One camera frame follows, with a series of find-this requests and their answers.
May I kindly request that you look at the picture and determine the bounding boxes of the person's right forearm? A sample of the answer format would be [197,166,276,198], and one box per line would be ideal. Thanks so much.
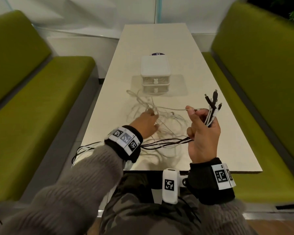
[198,199,258,235]

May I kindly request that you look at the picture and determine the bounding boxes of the bundle of black and white cables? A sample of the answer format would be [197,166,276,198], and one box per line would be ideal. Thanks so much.
[71,105,217,168]
[147,105,203,113]

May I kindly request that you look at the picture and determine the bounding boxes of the light blue vertical strip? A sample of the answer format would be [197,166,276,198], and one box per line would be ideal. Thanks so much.
[155,0,163,24]

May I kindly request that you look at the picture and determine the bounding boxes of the white drawer box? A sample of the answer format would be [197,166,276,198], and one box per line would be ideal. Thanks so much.
[140,55,171,94]

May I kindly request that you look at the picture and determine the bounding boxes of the green bench sofa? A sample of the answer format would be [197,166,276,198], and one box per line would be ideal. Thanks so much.
[202,1,294,203]
[0,10,96,202]

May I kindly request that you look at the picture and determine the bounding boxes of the person's left hand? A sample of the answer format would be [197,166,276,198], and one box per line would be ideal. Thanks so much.
[129,109,160,140]

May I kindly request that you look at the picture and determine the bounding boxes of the black left marker wristband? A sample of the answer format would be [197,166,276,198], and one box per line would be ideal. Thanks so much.
[105,125,144,164]

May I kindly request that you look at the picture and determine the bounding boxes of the person's camouflage trousers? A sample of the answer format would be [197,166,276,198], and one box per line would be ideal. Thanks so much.
[99,173,201,235]

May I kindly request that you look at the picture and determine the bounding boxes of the black marker wristband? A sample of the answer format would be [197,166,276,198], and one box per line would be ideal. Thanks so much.
[187,158,237,206]
[105,125,144,164]

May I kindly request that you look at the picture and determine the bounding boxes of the person's left forearm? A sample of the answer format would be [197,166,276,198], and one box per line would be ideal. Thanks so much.
[0,144,125,235]

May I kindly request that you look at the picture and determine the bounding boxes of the person's right hand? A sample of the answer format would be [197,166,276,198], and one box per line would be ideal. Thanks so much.
[185,106,221,164]

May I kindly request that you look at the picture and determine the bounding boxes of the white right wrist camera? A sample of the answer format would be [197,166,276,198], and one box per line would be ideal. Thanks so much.
[161,168,188,205]

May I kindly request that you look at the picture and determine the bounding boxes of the beige table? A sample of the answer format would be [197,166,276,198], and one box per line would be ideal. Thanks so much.
[81,23,263,175]

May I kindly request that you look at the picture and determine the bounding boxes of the black right marker wristband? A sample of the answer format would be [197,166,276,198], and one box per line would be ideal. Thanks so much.
[187,158,237,206]

